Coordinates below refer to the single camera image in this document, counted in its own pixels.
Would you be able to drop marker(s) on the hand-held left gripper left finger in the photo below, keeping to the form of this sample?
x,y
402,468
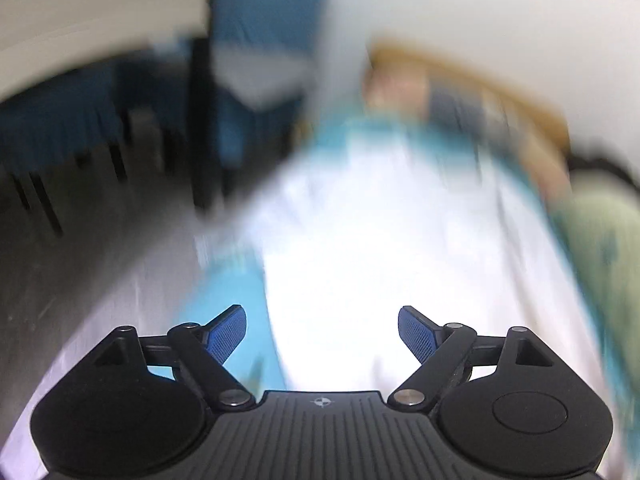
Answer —
x,y
227,334

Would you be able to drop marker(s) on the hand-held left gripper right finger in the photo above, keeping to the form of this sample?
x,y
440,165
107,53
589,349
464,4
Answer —
x,y
417,334

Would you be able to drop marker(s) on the white garment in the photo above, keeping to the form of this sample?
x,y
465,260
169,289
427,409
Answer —
x,y
380,240

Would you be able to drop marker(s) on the teal bed sheet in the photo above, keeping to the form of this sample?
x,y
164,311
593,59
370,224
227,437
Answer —
x,y
226,285

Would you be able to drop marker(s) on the green cloth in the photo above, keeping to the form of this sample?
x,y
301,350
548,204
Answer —
x,y
602,260

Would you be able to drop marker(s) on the black desk leg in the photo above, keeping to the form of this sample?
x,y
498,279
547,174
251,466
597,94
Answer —
x,y
204,120

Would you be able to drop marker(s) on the dark patterned cloth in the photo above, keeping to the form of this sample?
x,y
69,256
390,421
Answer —
x,y
450,102

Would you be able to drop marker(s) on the wooden headboard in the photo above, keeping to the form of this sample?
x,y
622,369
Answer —
x,y
505,87

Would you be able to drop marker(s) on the small white table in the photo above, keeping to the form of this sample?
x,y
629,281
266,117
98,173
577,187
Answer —
x,y
260,72

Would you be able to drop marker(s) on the blue fringed cloth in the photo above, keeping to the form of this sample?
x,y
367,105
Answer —
x,y
55,120

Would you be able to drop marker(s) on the blue curtain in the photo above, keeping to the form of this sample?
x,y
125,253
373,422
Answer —
x,y
260,5

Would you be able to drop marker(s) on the white desk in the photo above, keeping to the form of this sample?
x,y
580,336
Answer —
x,y
75,20

